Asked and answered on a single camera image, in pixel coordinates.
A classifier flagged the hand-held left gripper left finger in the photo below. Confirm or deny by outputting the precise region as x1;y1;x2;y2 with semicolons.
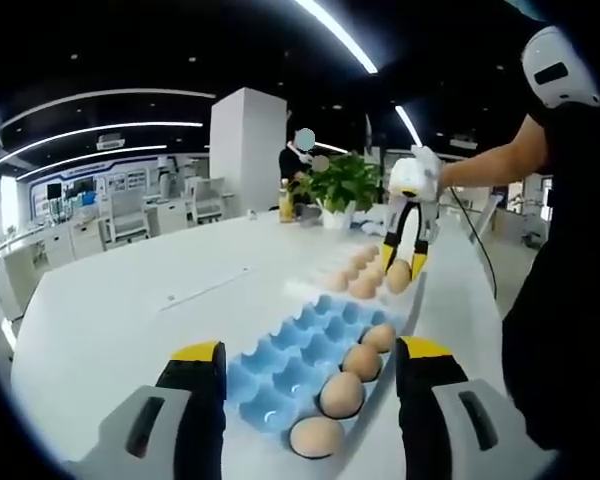
62;340;230;480

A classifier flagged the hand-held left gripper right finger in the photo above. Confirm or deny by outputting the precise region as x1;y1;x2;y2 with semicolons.
394;335;564;480

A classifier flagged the single brown egg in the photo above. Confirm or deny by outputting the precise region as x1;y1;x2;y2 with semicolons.
342;344;384;384
360;323;398;354
385;259;412;295
319;372;366;419
289;417;346;459

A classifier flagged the group of brown eggs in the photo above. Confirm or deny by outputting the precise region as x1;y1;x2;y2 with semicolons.
323;244;389;300

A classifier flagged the white egg tray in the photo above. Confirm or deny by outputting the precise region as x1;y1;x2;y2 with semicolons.
284;242;431;314

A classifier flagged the blue egg tray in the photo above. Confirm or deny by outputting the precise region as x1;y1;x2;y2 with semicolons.
227;293;399;446

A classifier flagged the white crumpled cloth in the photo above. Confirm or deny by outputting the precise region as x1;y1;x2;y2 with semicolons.
359;214;396;236

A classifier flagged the white plant pot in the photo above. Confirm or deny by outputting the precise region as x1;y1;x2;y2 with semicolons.
319;202;356;230

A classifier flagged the green potted plant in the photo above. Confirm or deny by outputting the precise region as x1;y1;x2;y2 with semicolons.
299;152;381;214

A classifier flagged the white table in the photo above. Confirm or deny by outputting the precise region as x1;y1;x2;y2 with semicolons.
9;207;506;480

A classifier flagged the yellow juice bottle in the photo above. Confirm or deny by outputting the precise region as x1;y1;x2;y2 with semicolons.
278;180;295;225

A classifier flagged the person in black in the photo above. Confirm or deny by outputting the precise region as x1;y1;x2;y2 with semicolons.
499;97;600;451

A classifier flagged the white worn device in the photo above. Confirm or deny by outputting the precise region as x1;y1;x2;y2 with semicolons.
519;24;600;109

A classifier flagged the white office chair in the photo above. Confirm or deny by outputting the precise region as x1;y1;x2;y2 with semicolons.
187;177;231;224
99;192;151;246

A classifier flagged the curved ceiling light strip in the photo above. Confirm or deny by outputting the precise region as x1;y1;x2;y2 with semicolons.
0;88;216;131
0;144;169;174
0;121;204;157

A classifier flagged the ceiling air vent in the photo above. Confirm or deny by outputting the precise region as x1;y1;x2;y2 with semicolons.
95;133;127;151

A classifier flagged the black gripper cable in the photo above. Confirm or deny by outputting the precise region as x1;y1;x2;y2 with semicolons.
447;185;499;301

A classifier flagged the wall display panel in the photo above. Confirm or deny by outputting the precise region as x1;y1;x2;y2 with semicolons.
29;167;149;221

